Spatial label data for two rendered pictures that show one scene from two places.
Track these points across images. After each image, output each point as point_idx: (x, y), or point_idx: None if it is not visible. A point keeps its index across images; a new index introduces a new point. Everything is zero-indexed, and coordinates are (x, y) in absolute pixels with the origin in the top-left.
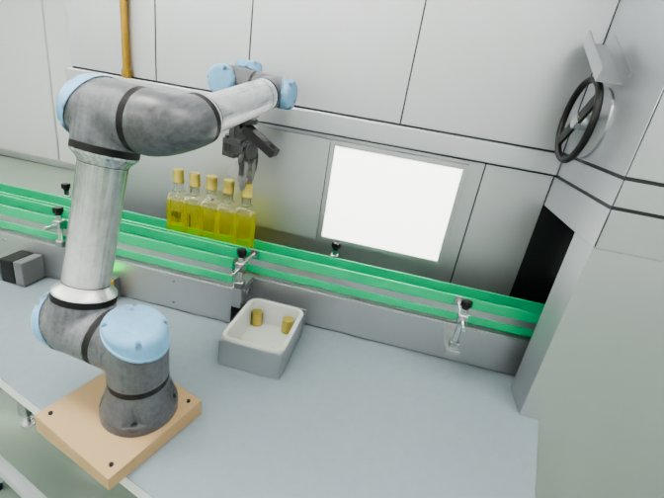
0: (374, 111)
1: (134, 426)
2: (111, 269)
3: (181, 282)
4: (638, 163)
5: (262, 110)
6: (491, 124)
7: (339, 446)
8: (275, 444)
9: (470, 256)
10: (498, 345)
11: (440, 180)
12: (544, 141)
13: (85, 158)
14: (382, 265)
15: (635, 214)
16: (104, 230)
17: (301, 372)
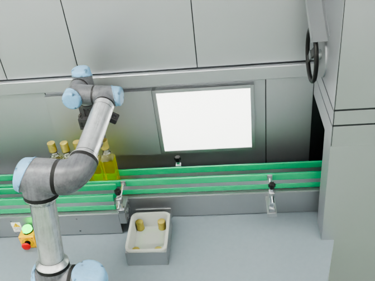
0: (176, 63)
1: None
2: (62, 248)
3: (82, 218)
4: (339, 102)
5: (109, 122)
6: (261, 54)
7: None
8: None
9: (274, 136)
10: (303, 197)
11: (236, 97)
12: (301, 56)
13: (37, 206)
14: (215, 156)
15: (347, 126)
16: (56, 233)
17: (181, 254)
